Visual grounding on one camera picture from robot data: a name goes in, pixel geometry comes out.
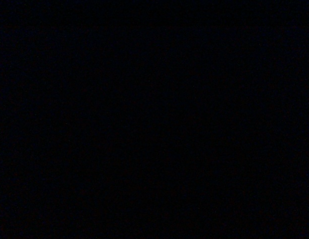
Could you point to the dark navy blue garment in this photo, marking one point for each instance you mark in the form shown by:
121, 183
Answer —
154, 119

